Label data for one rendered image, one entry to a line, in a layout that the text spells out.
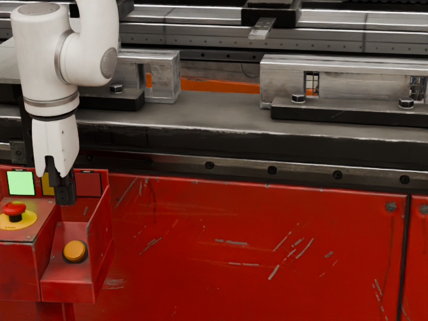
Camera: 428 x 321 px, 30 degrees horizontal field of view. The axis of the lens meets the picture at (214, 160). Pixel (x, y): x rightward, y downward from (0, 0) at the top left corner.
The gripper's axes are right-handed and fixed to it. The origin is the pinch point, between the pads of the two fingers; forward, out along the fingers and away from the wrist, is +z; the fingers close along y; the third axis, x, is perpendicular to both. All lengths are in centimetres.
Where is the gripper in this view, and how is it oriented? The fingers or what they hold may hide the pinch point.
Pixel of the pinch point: (65, 192)
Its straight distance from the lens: 134.7
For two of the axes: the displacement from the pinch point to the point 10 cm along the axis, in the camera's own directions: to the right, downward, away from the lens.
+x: 9.9, 0.2, -1.0
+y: -1.0, 4.9, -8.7
